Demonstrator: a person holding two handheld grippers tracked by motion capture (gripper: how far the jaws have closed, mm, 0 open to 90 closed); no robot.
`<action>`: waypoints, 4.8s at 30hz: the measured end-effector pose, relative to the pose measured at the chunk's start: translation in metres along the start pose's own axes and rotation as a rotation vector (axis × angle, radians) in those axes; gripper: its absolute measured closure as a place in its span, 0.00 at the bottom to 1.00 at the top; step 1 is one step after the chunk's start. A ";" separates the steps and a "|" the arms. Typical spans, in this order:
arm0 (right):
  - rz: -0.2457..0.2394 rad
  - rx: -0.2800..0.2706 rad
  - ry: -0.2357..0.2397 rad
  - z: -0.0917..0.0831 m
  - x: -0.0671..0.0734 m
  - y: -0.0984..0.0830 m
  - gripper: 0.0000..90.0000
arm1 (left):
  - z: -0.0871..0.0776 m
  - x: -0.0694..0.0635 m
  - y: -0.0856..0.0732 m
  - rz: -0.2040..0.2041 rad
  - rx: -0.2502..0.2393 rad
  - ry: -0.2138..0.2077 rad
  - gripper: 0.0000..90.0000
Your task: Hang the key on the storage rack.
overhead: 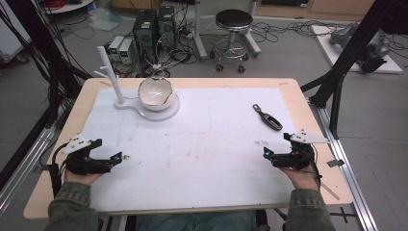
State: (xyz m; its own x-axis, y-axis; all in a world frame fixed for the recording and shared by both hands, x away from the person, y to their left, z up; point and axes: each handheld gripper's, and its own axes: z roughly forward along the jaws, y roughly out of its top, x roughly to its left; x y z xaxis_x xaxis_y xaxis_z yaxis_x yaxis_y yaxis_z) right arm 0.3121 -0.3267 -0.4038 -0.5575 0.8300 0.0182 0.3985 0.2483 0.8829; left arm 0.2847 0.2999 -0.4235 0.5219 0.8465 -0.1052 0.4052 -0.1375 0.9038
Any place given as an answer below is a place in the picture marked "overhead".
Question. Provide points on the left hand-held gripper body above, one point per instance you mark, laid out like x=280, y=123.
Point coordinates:
x=80, y=165

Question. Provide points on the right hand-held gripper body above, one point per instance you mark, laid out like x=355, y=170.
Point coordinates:
x=296, y=159

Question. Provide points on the person's left hand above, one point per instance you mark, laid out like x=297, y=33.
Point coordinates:
x=80, y=178

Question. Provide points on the person's right hand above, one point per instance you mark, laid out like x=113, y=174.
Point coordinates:
x=303, y=179

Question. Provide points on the black scoop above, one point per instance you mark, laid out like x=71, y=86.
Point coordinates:
x=271, y=120

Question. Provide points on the wooden table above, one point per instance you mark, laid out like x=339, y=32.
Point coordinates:
x=314, y=189

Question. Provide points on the white cup tree stand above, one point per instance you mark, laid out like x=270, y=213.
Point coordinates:
x=110, y=73

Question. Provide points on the white table mat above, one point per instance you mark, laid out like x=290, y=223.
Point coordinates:
x=192, y=154

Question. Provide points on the white bowl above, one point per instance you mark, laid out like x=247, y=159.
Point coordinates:
x=156, y=93

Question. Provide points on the white floor board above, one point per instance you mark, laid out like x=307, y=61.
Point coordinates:
x=327, y=51

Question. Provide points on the white power supply unit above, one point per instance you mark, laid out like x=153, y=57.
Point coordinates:
x=125, y=51
x=115, y=46

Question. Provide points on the white desk leg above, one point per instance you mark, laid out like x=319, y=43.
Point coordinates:
x=251, y=38
x=199, y=35

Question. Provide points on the grey machine part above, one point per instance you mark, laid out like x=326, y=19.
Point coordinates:
x=369, y=48

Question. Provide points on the black computer tower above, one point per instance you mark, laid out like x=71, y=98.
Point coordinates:
x=145, y=32
x=166, y=25

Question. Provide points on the clear plastic bag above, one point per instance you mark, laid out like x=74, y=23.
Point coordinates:
x=104, y=18

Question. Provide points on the black round stool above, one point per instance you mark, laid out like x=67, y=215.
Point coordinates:
x=233, y=20

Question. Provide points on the aluminium rail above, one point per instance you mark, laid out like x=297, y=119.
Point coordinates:
x=25, y=163
x=349, y=179

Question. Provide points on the black metal frame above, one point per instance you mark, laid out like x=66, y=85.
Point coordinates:
x=41, y=48
x=349, y=54

